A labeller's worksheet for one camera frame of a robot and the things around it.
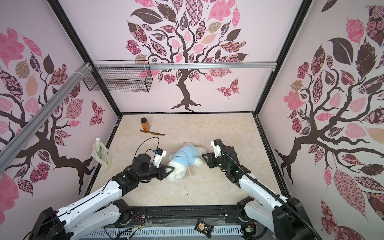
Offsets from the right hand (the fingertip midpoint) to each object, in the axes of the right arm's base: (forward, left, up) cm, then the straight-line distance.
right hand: (205, 153), depth 82 cm
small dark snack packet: (-34, +2, -12) cm, 36 cm away
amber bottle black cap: (+28, +41, -6) cm, 50 cm away
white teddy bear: (-10, +14, +1) cm, 17 cm away
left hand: (-10, +17, -1) cm, 20 cm away
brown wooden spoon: (+25, +37, -13) cm, 47 cm away
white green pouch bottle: (+2, +61, -2) cm, 61 cm away
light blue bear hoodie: (-3, +11, +3) cm, 11 cm away
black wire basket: (+46, +54, +22) cm, 74 cm away
